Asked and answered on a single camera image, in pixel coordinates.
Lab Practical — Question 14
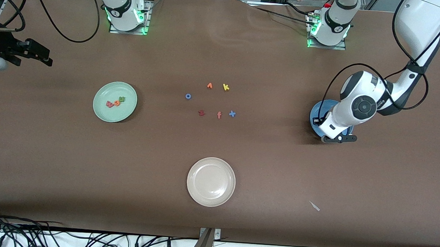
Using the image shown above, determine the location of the blue plate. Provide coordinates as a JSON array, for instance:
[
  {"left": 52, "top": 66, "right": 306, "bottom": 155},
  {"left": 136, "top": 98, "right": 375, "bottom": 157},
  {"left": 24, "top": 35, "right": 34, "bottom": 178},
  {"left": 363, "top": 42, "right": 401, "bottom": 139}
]
[{"left": 308, "top": 99, "right": 355, "bottom": 140}]

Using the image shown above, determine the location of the green plate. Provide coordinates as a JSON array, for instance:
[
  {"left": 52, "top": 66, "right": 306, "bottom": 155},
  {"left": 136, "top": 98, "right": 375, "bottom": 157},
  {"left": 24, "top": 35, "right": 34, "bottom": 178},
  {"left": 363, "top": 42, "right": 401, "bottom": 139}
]
[{"left": 92, "top": 80, "right": 138, "bottom": 124}]

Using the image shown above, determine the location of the beige plate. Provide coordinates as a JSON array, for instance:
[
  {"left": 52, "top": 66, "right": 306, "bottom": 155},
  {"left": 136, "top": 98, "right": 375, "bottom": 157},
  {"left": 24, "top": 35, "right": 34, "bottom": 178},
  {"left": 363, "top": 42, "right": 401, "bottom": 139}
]
[{"left": 186, "top": 156, "right": 237, "bottom": 209}]

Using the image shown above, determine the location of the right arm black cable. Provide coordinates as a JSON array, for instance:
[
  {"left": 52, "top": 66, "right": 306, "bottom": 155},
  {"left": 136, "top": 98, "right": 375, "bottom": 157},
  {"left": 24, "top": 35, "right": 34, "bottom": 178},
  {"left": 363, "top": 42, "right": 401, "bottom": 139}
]
[{"left": 0, "top": 0, "right": 103, "bottom": 44}]

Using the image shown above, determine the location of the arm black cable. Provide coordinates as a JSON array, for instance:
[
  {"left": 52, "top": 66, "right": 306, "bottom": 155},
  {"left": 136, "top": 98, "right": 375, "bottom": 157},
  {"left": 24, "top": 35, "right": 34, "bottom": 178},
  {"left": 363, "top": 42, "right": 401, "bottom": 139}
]
[
  {"left": 317, "top": 0, "right": 434, "bottom": 125},
  {"left": 0, "top": 0, "right": 103, "bottom": 44}
]

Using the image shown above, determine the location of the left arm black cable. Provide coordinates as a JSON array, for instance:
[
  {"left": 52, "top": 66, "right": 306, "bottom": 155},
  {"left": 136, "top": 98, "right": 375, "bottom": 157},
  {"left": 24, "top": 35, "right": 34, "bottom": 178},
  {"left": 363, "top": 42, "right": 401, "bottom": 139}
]
[{"left": 317, "top": 0, "right": 434, "bottom": 125}]

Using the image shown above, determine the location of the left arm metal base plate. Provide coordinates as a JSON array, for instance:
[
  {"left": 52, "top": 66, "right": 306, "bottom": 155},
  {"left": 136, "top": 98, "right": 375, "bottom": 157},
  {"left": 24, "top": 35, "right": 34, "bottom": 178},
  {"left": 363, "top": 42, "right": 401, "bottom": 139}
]
[{"left": 306, "top": 9, "right": 349, "bottom": 51}]

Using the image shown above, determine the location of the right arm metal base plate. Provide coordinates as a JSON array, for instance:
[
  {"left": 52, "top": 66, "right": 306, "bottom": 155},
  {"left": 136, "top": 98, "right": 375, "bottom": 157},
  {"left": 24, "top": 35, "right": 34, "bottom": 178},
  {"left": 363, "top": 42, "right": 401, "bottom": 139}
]
[{"left": 109, "top": 0, "right": 153, "bottom": 36}]

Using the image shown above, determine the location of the thin black base cable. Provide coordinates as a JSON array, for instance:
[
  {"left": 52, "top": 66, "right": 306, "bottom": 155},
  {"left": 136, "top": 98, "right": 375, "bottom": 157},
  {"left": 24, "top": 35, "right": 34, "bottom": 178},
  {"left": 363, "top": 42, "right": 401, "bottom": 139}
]
[{"left": 244, "top": 0, "right": 313, "bottom": 27}]

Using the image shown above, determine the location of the black floor cable tangle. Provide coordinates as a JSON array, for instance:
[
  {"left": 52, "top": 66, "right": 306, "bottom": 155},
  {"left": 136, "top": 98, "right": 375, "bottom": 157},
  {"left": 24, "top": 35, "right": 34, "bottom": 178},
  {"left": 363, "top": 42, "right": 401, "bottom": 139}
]
[{"left": 0, "top": 208, "right": 200, "bottom": 247}]

